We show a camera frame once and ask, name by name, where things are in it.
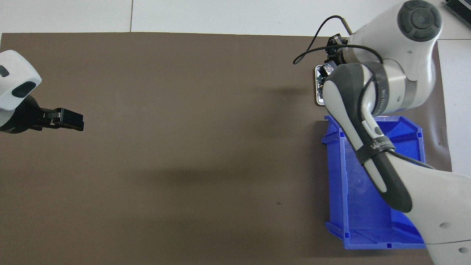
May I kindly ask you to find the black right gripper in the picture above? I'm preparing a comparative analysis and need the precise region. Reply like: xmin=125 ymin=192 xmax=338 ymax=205
xmin=321 ymin=34 xmax=349 ymax=78

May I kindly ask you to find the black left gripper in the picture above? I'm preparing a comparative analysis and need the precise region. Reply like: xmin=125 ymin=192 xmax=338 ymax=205
xmin=0 ymin=95 xmax=85 ymax=134

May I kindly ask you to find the grey metal tray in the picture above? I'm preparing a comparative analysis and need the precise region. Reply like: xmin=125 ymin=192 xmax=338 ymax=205
xmin=315 ymin=65 xmax=329 ymax=107

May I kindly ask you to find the brown table mat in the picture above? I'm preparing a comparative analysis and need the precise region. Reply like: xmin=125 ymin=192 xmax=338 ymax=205
xmin=0 ymin=32 xmax=453 ymax=265

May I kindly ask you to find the grey ribbed device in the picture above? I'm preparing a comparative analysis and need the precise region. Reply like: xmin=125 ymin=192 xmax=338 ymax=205
xmin=443 ymin=0 xmax=471 ymax=24

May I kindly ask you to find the blue plastic storage bin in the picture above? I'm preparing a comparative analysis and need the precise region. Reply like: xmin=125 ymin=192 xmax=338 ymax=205
xmin=321 ymin=115 xmax=427 ymax=251

